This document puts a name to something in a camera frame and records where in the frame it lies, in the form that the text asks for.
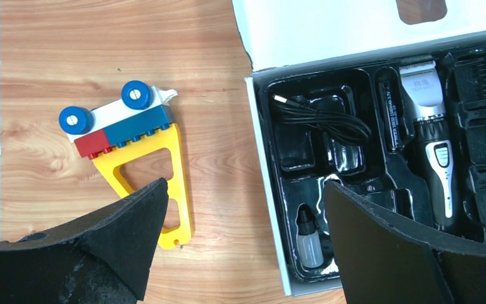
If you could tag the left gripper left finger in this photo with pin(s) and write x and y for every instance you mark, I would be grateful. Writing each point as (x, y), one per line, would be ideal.
(104, 256)

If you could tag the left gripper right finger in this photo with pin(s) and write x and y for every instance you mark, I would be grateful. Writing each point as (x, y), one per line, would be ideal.
(384, 257)

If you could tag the small clear oil bottle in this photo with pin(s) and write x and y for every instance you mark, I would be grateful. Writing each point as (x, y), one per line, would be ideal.
(308, 239)

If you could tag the white box with black tray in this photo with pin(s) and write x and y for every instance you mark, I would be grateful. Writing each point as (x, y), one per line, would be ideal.
(317, 113)

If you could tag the black silver hair clipper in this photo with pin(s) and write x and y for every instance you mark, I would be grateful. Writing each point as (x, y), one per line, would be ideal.
(432, 141)

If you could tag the black clipper guard comb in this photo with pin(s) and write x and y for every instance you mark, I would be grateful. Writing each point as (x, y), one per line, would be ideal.
(471, 83)

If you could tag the red blue toy block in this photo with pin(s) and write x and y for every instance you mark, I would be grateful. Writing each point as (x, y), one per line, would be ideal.
(141, 110)

